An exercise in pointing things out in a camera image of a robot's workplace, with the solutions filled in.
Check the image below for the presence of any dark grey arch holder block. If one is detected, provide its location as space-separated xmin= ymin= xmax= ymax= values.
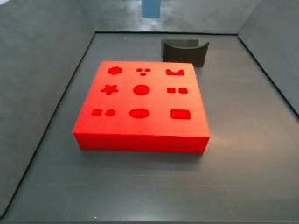
xmin=162 ymin=39 xmax=210 ymax=67

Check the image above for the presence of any red foam shape-sorting block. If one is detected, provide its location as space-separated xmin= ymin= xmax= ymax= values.
xmin=74 ymin=61 xmax=211 ymax=153

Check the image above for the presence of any blue tape strip on wall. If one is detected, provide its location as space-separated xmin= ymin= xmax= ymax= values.
xmin=142 ymin=0 xmax=162 ymax=18

